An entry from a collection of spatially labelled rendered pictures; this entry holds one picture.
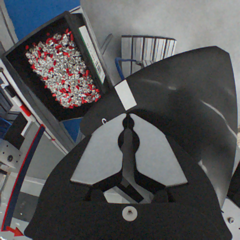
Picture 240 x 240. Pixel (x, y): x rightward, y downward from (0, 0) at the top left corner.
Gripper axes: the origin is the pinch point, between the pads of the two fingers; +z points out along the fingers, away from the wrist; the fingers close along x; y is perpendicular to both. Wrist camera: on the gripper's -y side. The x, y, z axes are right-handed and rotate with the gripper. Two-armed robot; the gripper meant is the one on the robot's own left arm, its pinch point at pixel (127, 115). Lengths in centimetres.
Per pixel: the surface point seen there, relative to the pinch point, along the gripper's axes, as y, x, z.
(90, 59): -5.2, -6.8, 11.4
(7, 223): 24.2, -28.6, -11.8
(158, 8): -42, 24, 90
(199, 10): -45, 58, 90
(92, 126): 4.3, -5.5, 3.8
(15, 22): -18.2, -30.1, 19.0
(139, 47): -11, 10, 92
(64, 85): 0.3, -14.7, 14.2
